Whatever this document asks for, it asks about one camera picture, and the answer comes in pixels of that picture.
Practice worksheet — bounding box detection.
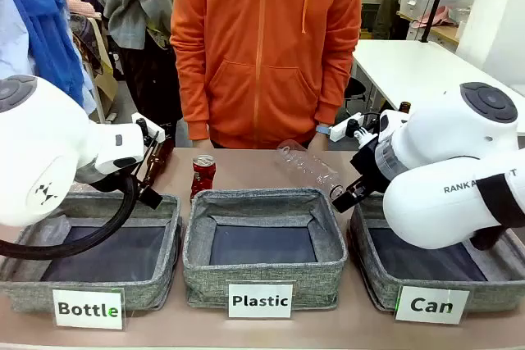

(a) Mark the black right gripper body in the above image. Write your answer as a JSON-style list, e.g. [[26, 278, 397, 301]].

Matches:
[[349, 138, 391, 196]]

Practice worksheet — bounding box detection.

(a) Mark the clear plastic bottle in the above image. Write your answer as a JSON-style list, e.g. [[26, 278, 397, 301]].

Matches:
[[276, 139, 345, 200]]

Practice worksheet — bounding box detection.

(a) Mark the red drink can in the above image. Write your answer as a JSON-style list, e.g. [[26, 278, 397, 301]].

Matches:
[[189, 154, 217, 203]]

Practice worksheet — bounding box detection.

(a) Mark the grey fabric basket Can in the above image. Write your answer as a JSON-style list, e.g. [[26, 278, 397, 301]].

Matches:
[[347, 193, 525, 313]]

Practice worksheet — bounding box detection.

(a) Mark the grey fabric basket Bottle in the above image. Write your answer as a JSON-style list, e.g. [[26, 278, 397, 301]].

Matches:
[[0, 189, 183, 315]]

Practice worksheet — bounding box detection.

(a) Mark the grey fabric basket Plastic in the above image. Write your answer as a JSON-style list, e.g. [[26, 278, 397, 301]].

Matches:
[[182, 187, 349, 311]]

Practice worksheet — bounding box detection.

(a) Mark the white Can label sign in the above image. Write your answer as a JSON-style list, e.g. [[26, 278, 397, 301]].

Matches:
[[394, 285, 471, 325]]

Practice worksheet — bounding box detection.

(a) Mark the person's left hand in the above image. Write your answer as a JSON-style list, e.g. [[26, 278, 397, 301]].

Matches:
[[308, 134, 330, 152]]

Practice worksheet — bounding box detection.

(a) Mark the black round stool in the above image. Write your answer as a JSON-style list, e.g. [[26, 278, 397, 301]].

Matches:
[[344, 77, 368, 102]]

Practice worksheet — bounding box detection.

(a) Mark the white background table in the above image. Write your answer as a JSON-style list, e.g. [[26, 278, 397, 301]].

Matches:
[[351, 39, 525, 138]]

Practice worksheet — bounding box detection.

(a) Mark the dark hanging garment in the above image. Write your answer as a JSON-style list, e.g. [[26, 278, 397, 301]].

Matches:
[[117, 34, 182, 126]]

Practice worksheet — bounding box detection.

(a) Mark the white Bottle label sign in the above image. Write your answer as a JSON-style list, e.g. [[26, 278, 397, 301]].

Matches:
[[52, 288, 126, 331]]

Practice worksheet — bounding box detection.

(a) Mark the white Plastic label sign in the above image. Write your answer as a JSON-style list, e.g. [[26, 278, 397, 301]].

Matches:
[[227, 283, 294, 320]]

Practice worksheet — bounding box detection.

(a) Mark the person in orange hoodie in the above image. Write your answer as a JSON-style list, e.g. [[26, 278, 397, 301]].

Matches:
[[169, 0, 366, 151]]

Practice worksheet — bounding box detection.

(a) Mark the pink cloth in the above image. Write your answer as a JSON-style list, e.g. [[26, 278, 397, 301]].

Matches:
[[411, 6, 457, 30]]

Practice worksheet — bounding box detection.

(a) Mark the brown patterned cloth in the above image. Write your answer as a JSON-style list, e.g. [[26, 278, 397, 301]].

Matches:
[[67, 11, 104, 77]]

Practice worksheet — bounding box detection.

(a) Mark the black stand pole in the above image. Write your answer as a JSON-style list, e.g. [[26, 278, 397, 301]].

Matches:
[[421, 0, 453, 44]]

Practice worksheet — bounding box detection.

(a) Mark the pink checked fabric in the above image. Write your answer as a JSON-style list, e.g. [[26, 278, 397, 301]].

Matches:
[[60, 0, 103, 21]]

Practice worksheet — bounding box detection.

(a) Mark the blue hanging cloth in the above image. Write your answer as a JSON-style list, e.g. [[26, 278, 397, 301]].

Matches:
[[0, 0, 86, 108]]

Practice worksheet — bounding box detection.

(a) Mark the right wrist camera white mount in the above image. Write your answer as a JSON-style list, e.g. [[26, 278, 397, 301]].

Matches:
[[329, 113, 381, 150]]

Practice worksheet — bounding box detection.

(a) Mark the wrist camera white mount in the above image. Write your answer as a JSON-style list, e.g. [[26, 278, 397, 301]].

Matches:
[[329, 113, 381, 150], [130, 112, 167, 143]]

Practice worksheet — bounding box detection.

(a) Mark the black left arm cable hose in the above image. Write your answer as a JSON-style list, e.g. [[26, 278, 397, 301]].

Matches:
[[0, 169, 139, 261]]

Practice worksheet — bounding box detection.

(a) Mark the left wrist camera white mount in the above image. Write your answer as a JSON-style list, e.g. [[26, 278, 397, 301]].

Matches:
[[130, 112, 167, 143]]

